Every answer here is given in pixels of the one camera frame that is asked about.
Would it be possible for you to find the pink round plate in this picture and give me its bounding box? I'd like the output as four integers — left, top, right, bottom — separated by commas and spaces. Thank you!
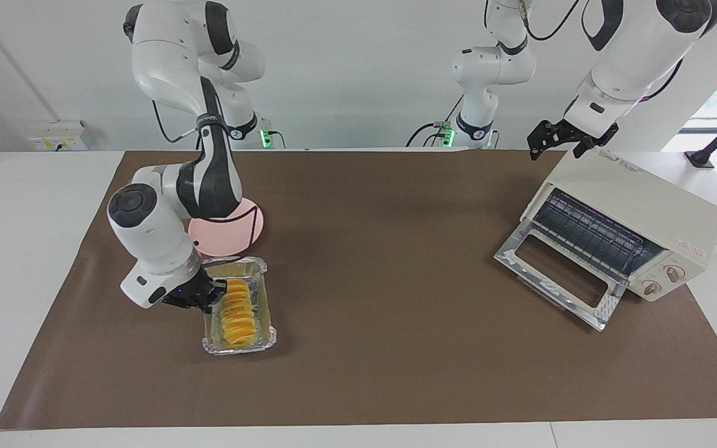
187, 198, 266, 258

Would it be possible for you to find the golden sliced bread loaf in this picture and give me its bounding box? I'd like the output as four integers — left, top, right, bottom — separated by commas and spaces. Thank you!
220, 278, 259, 347

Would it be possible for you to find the white toaster oven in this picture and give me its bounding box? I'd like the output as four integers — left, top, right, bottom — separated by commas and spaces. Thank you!
519, 148, 717, 304

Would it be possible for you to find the aluminium foil tray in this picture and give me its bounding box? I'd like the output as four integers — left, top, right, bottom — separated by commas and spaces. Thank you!
201, 256, 278, 357

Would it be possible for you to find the white wall power socket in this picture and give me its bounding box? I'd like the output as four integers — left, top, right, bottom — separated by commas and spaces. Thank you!
27, 120, 90, 152

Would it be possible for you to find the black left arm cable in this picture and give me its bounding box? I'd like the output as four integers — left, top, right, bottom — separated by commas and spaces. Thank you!
519, 0, 687, 101

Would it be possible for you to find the glass oven door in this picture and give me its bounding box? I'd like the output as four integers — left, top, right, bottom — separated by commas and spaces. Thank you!
494, 221, 630, 332

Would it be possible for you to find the black base cable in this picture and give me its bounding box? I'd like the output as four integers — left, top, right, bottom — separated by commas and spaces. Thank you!
405, 93, 460, 149

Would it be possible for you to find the metal oven wire rack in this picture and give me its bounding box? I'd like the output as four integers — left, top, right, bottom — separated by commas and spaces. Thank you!
532, 189, 665, 279

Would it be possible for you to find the brown table mat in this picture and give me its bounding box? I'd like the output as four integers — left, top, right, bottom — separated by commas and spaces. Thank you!
0, 149, 717, 431

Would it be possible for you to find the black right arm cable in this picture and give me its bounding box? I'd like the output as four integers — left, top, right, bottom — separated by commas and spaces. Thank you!
151, 98, 257, 247

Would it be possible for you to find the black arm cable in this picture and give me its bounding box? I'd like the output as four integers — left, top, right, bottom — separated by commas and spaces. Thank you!
519, 0, 687, 101
151, 98, 257, 247

